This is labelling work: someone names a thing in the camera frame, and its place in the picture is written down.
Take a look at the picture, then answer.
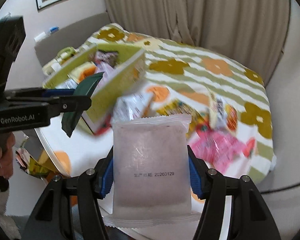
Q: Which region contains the white blue tube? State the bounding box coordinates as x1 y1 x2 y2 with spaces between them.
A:
34 26 59 43

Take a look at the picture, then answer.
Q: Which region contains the yellow comic snack packet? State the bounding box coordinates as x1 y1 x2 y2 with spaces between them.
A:
156 99 204 131

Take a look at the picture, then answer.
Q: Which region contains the black cable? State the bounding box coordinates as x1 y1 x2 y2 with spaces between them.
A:
259 182 300 195

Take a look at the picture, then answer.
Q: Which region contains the person's left hand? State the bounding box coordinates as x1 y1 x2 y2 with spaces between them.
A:
0 133 15 179

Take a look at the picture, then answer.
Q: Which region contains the floral striped quilt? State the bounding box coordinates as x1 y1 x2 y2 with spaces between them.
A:
82 23 275 183

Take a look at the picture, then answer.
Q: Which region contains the green plastic ring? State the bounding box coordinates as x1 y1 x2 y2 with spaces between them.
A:
55 46 77 60

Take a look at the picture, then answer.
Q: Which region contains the dark red snack bag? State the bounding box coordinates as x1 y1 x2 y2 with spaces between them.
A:
94 50 119 68

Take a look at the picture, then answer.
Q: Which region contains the bright pink snack packet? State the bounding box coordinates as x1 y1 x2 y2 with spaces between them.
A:
190 130 245 173

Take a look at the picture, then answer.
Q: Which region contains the green cardboard storage box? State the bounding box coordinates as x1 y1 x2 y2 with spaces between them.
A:
43 43 147 137

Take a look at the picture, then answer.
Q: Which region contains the beige curtain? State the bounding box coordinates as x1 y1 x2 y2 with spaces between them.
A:
105 0 290 83

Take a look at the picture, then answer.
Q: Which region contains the translucent pink snack packet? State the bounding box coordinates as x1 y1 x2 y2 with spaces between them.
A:
103 114 200 228

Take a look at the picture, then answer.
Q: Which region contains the cream orange snack packet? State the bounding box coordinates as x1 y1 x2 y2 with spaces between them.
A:
68 62 97 83

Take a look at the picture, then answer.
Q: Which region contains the white patterned snack packet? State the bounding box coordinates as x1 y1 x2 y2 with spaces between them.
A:
111 92 154 125

